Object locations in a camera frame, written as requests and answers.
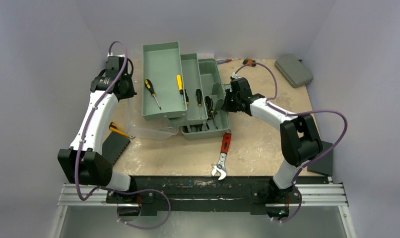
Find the black yellow phillips screwdriver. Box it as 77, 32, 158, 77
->
144, 79, 162, 110

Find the green plastic tool box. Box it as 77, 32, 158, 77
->
126, 41, 230, 140

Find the yellow handle screwdriver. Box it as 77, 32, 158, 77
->
176, 75, 185, 104

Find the blue red screwdriver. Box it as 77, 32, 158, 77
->
184, 89, 190, 106

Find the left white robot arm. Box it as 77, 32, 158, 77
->
58, 56, 137, 203

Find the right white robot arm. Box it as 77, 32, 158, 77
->
222, 74, 323, 202

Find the red adjustable wrench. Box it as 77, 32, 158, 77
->
211, 130, 232, 180

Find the orange black hex key set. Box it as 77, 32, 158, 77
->
242, 59, 257, 67

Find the clear small parts box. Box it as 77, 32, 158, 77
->
198, 53, 215, 59

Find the grey green case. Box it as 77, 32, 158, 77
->
275, 54, 314, 88

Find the black block right edge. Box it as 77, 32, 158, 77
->
307, 151, 333, 177

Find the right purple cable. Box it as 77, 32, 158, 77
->
233, 62, 348, 224

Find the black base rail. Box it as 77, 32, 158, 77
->
106, 176, 328, 217

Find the aluminium frame rail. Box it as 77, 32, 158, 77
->
48, 183, 357, 238

